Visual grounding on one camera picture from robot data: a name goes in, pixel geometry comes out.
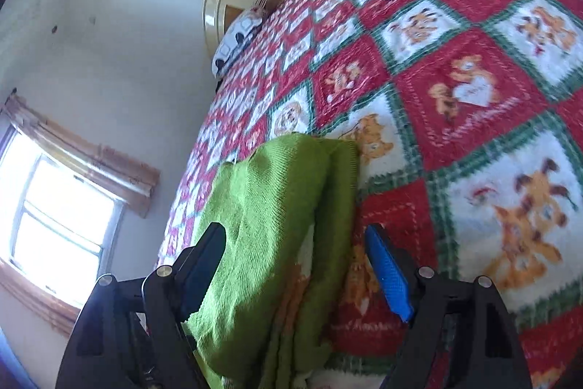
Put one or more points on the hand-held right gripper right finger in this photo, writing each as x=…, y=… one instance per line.
x=391, y=275

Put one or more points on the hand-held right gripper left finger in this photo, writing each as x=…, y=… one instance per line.
x=200, y=273

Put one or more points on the green striped knit sweater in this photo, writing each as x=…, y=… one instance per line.
x=273, y=211

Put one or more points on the white framed window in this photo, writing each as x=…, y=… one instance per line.
x=59, y=225

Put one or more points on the side window with orange curtain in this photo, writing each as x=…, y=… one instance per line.
x=91, y=161

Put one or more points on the red checkered printed blanket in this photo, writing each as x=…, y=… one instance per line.
x=455, y=97

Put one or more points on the white patterned pillow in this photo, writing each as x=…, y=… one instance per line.
x=237, y=38

